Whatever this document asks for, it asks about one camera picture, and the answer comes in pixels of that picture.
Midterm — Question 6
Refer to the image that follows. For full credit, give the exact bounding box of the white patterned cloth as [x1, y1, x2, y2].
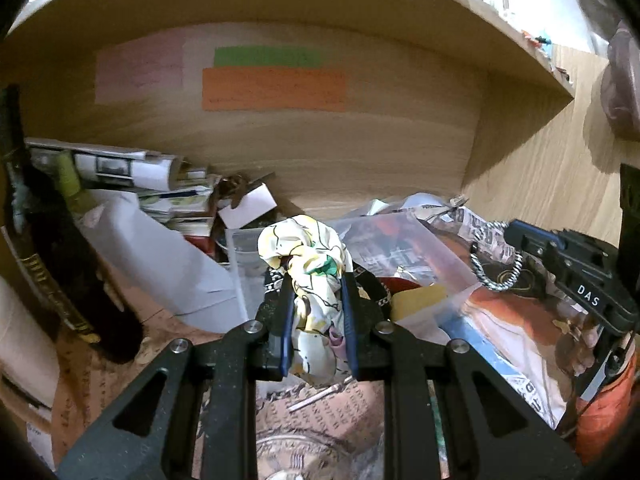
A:
[257, 214, 354, 388]

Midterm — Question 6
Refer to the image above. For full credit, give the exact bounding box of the white paper sheet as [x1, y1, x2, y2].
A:
[80, 189, 248, 335]

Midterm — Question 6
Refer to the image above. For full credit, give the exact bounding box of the wooden shelf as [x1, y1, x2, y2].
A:
[0, 0, 640, 256]

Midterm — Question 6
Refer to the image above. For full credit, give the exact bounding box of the white card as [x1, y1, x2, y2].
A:
[217, 183, 277, 229]

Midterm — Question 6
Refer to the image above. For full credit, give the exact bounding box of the orange cloth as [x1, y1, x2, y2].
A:
[574, 336, 638, 466]

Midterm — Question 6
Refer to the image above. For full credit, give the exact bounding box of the metal pen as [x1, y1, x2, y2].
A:
[288, 379, 355, 413]

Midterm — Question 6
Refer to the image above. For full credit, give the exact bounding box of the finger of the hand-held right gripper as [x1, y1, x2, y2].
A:
[503, 219, 568, 263]

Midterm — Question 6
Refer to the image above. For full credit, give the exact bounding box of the yellow sponge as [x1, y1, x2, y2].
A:
[390, 283, 450, 322]

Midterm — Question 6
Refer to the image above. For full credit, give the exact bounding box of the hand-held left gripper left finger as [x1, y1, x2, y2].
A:
[56, 274, 297, 480]

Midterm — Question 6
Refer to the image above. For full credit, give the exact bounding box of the pile of papers and booklets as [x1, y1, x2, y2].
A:
[25, 137, 226, 251]

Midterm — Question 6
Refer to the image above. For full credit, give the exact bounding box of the green paper note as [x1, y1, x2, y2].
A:
[213, 46, 322, 68]

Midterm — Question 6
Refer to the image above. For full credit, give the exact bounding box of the dark glass bottle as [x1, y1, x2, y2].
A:
[0, 84, 146, 365]

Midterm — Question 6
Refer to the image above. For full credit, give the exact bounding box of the clear plastic box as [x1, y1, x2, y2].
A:
[225, 212, 483, 346]

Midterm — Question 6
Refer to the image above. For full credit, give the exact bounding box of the purple plush object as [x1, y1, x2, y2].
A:
[599, 20, 640, 138]

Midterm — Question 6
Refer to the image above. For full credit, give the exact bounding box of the silver chain bracelet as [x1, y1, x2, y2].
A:
[469, 220, 524, 292]

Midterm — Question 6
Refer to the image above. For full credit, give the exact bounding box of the orange paper note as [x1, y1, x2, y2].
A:
[201, 67, 348, 112]

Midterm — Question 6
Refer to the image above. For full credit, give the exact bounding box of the pink paper note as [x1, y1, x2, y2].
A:
[95, 31, 185, 106]

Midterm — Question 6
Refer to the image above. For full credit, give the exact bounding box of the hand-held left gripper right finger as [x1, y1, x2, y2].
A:
[340, 271, 587, 480]

